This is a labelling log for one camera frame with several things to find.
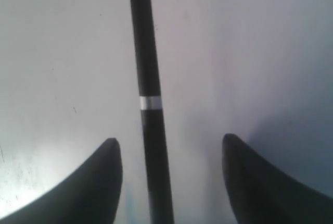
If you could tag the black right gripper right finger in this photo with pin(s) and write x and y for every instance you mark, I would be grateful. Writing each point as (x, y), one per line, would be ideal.
(259, 192)

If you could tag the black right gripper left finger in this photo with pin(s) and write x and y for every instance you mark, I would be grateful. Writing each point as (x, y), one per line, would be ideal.
(90, 194)

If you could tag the black paintbrush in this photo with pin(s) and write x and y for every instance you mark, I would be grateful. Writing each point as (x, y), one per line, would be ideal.
(155, 147)

